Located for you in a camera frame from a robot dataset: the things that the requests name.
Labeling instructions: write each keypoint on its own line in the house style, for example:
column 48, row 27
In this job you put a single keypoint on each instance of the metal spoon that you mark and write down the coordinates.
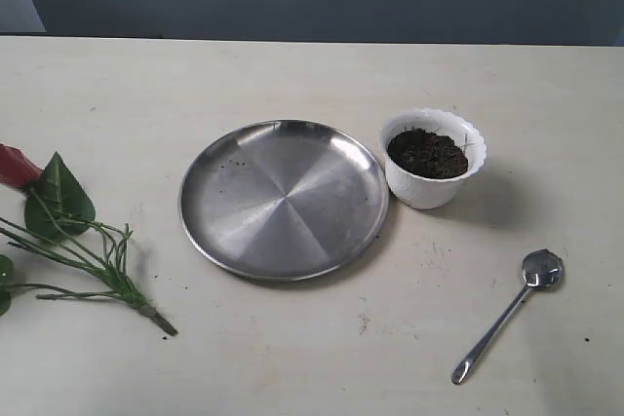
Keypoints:
column 541, row 270

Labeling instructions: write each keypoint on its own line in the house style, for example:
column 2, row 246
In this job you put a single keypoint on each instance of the round stainless steel plate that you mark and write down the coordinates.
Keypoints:
column 283, row 201

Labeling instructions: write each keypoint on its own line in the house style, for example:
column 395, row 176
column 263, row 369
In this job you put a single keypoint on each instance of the white scalloped plastic pot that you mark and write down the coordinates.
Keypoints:
column 419, row 192

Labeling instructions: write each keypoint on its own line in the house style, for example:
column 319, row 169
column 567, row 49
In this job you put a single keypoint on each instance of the artificial red flower stem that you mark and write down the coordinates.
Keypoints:
column 60, row 225

